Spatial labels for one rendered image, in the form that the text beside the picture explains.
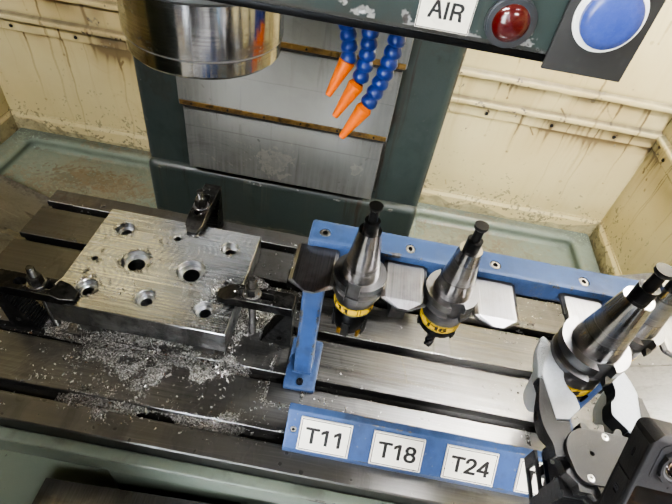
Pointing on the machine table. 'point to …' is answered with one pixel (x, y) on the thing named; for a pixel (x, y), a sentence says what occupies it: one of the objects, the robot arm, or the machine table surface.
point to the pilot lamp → (511, 23)
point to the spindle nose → (200, 37)
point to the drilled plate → (163, 327)
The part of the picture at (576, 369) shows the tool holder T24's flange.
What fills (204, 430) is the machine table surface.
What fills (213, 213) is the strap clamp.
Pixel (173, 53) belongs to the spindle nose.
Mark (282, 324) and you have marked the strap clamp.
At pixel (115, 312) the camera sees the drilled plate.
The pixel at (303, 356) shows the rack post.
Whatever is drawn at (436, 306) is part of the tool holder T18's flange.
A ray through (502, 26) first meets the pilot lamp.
